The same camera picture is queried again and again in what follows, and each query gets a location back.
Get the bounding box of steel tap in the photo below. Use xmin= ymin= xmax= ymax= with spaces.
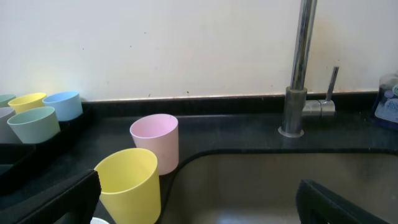
xmin=277 ymin=0 xmax=340 ymax=139

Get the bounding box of black tray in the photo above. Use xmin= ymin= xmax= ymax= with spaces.
xmin=0 ymin=104 xmax=94 ymax=197

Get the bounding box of blue cup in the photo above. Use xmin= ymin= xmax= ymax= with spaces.
xmin=42 ymin=90 xmax=84 ymax=122

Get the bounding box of pink cup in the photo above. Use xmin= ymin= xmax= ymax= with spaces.
xmin=129 ymin=113 xmax=180 ymax=176

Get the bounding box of blue soap bottle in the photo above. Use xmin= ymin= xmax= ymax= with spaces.
xmin=369 ymin=73 xmax=398 ymax=131

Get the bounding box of green cup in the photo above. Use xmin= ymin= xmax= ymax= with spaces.
xmin=0 ymin=94 xmax=16 ymax=108
xmin=7 ymin=106 xmax=61 ymax=144

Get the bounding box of grey cup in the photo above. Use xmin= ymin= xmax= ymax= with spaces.
xmin=0 ymin=107 xmax=22 ymax=144

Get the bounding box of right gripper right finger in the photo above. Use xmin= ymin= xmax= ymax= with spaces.
xmin=295 ymin=179 xmax=392 ymax=224

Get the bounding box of yellow cup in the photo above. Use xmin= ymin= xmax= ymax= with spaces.
xmin=94 ymin=147 xmax=162 ymax=224
xmin=7 ymin=92 xmax=47 ymax=114

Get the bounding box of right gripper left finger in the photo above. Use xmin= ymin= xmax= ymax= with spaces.
xmin=0 ymin=169 xmax=102 ymax=224

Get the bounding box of steel sink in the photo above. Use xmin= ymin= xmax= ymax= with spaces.
xmin=158 ymin=149 xmax=398 ymax=224

